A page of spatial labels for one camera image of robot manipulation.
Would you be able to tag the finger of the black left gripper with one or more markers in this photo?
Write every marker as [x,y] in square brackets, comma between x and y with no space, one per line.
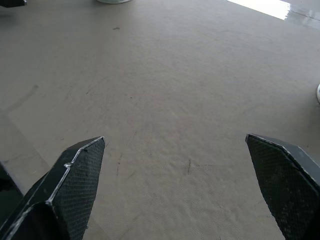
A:
[12,2]

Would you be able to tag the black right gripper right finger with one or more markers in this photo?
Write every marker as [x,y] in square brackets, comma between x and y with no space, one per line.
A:
[285,180]

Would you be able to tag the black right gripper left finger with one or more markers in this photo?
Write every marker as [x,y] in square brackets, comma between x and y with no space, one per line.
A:
[67,190]

